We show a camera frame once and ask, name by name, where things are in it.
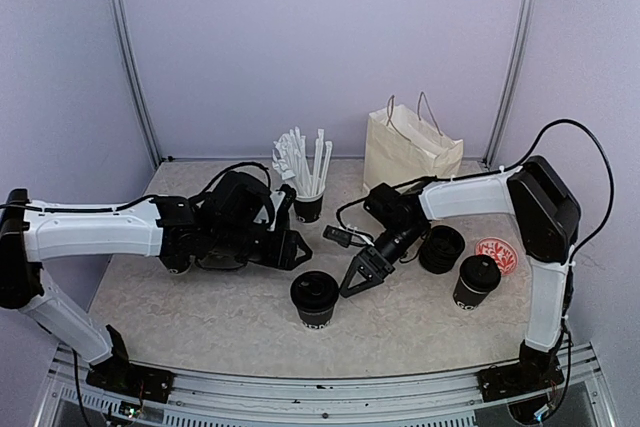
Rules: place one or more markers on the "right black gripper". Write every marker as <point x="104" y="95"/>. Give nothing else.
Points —
<point x="374" y="266"/>

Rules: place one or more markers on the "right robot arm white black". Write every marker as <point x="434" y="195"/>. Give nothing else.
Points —
<point x="547" y="217"/>

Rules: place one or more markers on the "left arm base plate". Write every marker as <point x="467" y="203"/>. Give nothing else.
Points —
<point x="132" y="380"/>

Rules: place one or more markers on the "right aluminium corner post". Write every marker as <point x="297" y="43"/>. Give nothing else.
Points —
<point x="517" y="54"/>

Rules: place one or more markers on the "black plastic cup lid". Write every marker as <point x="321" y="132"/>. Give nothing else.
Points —
<point x="480" y="273"/>

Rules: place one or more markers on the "cup holding white straws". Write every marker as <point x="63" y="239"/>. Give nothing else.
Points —
<point x="305" y="170"/>

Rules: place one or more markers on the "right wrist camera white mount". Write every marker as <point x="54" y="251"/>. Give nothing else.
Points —
<point x="347" y="237"/>

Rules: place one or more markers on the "aluminium front frame rail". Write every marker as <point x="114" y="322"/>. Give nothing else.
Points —
<point x="449" y="398"/>

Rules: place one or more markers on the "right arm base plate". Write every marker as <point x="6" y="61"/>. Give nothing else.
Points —
<point x="502" y="382"/>

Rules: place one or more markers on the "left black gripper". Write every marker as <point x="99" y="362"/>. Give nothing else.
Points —
<point x="282" y="254"/>

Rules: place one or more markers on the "black paper coffee cup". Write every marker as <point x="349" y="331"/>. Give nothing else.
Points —
<point x="466" y="298"/>

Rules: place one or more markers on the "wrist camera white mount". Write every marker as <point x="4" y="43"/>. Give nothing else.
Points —
<point x="277" y="205"/>
<point x="347" y="237"/>

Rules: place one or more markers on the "stack of black lids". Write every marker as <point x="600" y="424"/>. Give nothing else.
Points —
<point x="441" y="249"/>

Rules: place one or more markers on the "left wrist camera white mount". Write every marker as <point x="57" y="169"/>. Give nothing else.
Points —
<point x="277" y="205"/>

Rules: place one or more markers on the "red patterned white bowl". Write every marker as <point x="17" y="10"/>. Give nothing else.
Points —
<point x="500" y="251"/>

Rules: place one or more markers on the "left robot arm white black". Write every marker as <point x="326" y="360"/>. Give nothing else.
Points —
<point x="236" y="220"/>

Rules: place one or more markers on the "cream paper takeout bag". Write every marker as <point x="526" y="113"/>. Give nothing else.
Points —
<point x="403" y="143"/>

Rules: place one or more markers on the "stack of paper cups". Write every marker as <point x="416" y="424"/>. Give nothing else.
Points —
<point x="177" y="264"/>

